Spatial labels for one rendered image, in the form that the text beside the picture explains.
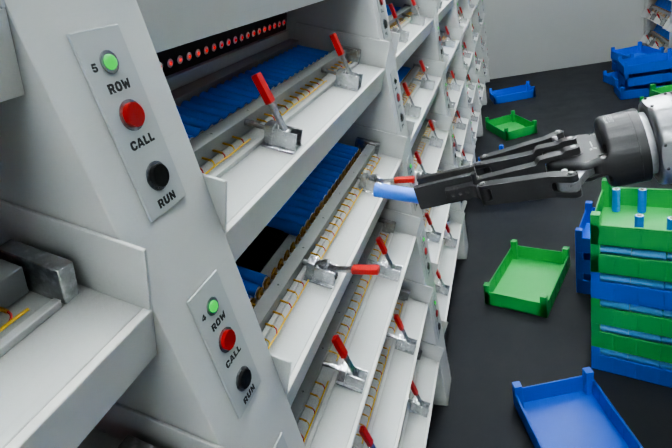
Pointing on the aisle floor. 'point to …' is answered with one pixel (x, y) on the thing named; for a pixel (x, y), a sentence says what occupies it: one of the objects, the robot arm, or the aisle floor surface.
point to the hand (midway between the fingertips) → (447, 186)
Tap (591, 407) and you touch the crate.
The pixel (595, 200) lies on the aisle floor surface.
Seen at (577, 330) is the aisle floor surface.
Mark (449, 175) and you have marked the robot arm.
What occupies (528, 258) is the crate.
